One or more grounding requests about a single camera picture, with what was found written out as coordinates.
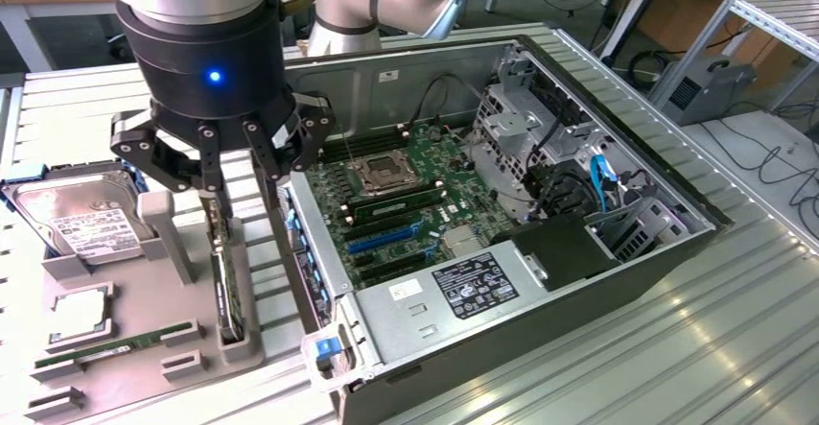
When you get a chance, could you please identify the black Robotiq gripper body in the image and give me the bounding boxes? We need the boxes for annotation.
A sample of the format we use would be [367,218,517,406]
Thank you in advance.
[112,0,296,125]

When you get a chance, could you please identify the graphics card with black fan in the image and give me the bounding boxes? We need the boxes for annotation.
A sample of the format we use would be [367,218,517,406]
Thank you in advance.
[204,203,248,344]

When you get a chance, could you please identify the thin socket locking lever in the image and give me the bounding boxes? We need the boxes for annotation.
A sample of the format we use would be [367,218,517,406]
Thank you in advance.
[337,125,357,165]

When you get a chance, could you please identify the metal CPU socket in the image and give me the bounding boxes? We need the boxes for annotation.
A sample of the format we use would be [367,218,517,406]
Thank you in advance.
[344,153,417,199]

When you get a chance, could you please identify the green RAM stick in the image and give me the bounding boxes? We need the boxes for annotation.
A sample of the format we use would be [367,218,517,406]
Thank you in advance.
[351,193,444,220]
[32,321,193,369]

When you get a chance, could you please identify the green motherboard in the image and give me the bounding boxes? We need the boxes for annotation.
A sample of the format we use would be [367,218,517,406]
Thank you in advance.
[299,122,513,290]

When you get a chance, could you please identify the silver hard disk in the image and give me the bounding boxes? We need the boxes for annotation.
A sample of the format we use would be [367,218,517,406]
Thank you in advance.
[3,170,145,267]

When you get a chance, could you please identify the black long expansion slot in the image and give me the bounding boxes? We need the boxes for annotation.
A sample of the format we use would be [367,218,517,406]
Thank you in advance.
[357,265,417,288]
[343,213,415,243]
[355,250,428,277]

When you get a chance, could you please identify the blue expansion slot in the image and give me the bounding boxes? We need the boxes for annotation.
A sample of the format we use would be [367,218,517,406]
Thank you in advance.
[347,224,421,254]

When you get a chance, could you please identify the silver drive cage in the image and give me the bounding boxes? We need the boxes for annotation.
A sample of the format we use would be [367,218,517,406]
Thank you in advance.
[472,43,615,205]

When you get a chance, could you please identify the grey parts rack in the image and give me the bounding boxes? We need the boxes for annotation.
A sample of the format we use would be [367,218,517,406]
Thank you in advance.
[21,189,268,421]

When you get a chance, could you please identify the silver chipset heatsink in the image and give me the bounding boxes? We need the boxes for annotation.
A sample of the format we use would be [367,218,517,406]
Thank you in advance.
[440,225,485,258]

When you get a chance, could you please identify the silver CPU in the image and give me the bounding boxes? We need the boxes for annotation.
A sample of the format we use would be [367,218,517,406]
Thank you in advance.
[48,293,111,340]

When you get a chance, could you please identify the blue case latch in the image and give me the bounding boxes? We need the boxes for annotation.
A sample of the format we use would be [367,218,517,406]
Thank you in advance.
[315,337,340,365]

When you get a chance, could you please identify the silver power supply unit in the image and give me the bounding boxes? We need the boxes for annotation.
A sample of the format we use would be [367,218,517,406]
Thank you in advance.
[353,240,552,366]

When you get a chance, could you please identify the black plastic shroud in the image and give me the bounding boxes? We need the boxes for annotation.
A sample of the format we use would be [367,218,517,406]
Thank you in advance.
[509,216,623,293]

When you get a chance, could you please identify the silver perforated disk bay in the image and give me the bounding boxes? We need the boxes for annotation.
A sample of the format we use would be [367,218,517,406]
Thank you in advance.
[584,197,716,263]

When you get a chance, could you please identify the open dark PC case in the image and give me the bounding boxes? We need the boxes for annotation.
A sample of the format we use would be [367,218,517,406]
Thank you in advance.
[252,34,735,425]

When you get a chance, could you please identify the black looped wire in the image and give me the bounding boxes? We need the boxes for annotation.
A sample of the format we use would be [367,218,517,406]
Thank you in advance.
[405,73,481,127]

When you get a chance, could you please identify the blue disk bracket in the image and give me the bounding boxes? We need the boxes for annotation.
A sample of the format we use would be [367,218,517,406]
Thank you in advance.
[0,158,152,215]

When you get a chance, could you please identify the black wire bundle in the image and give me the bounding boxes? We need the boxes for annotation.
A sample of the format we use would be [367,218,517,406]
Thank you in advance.
[523,158,607,219]

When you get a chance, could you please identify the blue data wire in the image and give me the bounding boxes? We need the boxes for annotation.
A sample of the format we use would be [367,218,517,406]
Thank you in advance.
[591,153,620,214]

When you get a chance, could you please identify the black coiled cable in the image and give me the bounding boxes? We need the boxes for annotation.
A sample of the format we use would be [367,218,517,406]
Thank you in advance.
[630,50,671,85]

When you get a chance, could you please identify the grey box with handle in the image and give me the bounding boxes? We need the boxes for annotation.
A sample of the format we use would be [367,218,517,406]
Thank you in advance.
[658,59,760,127]

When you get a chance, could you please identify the black loose cable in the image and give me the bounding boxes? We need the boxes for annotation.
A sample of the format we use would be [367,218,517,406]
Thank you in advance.
[700,117,819,208]

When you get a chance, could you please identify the aluminium profile frame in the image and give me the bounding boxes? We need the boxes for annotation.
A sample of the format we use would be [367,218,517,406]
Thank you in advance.
[646,0,819,114]

